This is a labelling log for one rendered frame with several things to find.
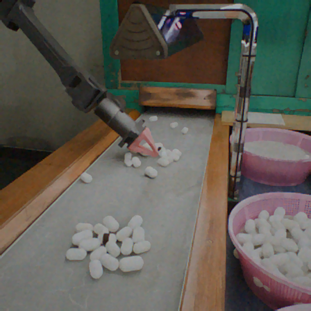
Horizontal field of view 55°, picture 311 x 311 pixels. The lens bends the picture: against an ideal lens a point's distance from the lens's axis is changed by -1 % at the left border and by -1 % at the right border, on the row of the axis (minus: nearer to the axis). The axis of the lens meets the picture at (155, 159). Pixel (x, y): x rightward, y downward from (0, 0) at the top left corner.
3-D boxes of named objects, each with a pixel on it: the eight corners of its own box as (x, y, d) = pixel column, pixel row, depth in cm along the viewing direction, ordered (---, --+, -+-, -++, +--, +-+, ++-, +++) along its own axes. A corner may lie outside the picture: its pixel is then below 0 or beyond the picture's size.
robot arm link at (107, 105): (87, 112, 79) (101, 95, 77) (96, 107, 85) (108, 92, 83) (107, 129, 80) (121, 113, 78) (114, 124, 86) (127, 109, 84)
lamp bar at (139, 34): (108, 59, 42) (105, 1, 39) (178, 39, 97) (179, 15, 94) (165, 60, 40) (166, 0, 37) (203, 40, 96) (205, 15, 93)
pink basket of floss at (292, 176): (275, 201, 76) (282, 168, 73) (209, 163, 98) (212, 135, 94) (338, 178, 88) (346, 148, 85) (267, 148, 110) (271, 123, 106)
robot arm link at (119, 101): (68, 101, 80) (87, 76, 77) (84, 96, 91) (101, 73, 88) (103, 131, 81) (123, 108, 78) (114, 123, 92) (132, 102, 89)
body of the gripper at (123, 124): (147, 121, 85) (127, 103, 84) (137, 133, 76) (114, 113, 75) (133, 137, 88) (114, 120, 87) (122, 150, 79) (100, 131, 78)
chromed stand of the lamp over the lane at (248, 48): (157, 206, 75) (158, 3, 56) (172, 171, 92) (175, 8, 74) (237, 216, 71) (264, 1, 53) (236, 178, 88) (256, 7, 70)
